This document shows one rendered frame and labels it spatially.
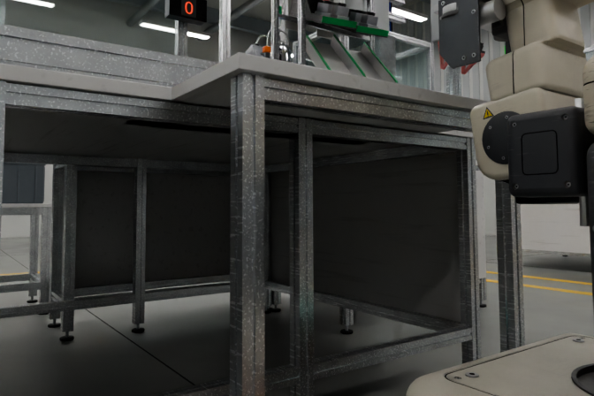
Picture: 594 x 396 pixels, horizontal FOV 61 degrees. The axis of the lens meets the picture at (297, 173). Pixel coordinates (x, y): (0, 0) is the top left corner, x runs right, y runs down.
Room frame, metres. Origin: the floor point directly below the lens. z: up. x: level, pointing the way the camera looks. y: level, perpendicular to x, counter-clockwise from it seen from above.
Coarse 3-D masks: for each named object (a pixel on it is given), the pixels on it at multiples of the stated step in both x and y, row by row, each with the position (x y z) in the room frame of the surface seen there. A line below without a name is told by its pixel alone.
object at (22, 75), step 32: (0, 64) 0.91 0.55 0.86; (128, 96) 1.06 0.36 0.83; (160, 96) 1.08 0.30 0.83; (32, 128) 1.48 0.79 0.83; (64, 128) 1.49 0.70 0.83; (96, 128) 1.49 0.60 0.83; (128, 128) 1.49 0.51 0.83; (160, 128) 1.50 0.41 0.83; (192, 160) 2.53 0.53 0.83; (224, 160) 2.54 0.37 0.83; (288, 160) 2.56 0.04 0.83
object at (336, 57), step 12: (336, 36) 1.77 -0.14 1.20; (312, 48) 1.66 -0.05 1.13; (324, 48) 1.76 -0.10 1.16; (336, 48) 1.76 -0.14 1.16; (312, 60) 1.66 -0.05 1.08; (324, 60) 1.59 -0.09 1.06; (336, 60) 1.72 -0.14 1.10; (348, 60) 1.69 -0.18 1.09; (348, 72) 1.67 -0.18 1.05; (360, 72) 1.62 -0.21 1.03
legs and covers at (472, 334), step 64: (0, 128) 0.92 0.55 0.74; (320, 128) 1.36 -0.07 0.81; (384, 128) 1.50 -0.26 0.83; (0, 192) 0.92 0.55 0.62; (320, 192) 2.48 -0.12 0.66; (384, 192) 2.12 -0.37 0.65; (448, 192) 1.85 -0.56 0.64; (320, 256) 2.49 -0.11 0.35; (384, 256) 2.13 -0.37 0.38; (448, 256) 1.86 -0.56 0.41; (448, 320) 1.84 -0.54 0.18
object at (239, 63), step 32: (224, 64) 0.89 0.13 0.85; (256, 64) 0.87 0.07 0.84; (288, 64) 0.91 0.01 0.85; (192, 96) 1.06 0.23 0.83; (224, 96) 1.07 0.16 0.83; (384, 96) 1.07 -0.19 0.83; (416, 96) 1.11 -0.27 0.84; (448, 96) 1.17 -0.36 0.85; (192, 128) 1.50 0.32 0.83; (224, 128) 1.50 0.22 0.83; (416, 128) 1.52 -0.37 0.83
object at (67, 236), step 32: (64, 192) 2.59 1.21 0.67; (96, 192) 2.69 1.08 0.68; (128, 192) 2.78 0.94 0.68; (160, 192) 2.89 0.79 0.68; (192, 192) 3.00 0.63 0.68; (224, 192) 3.12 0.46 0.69; (64, 224) 2.29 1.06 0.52; (96, 224) 2.69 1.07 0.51; (128, 224) 2.79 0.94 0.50; (160, 224) 2.89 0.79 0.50; (192, 224) 3.00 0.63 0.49; (224, 224) 3.13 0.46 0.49; (64, 256) 2.27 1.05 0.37; (96, 256) 2.69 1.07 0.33; (128, 256) 2.79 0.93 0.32; (160, 256) 2.89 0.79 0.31; (192, 256) 3.00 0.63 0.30; (224, 256) 3.13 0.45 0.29; (64, 288) 2.27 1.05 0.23; (96, 288) 2.65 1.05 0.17; (128, 288) 2.74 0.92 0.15; (64, 320) 2.27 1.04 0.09
